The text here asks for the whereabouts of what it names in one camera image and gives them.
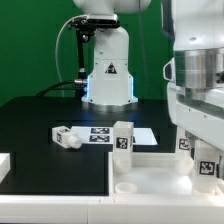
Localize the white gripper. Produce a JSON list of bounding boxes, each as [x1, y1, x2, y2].
[[167, 82, 224, 158]]

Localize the white square table top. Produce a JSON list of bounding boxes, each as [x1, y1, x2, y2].
[[107, 151, 224, 198]]

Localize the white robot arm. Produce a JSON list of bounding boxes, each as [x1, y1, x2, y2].
[[73, 0, 224, 152]]

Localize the white marker sheet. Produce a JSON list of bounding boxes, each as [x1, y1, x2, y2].
[[71, 126, 157, 145]]

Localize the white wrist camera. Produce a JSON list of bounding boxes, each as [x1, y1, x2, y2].
[[163, 59, 176, 82]]

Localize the white front fence rail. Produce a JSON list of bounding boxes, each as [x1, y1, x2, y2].
[[0, 194, 224, 224]]

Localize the white fence rail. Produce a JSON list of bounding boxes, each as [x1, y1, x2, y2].
[[0, 194, 224, 224], [0, 153, 11, 183]]

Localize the black cables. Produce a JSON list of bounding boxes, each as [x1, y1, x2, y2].
[[35, 79, 88, 98]]

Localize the white left fence rail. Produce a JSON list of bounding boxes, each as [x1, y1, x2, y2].
[[0, 153, 11, 183]]

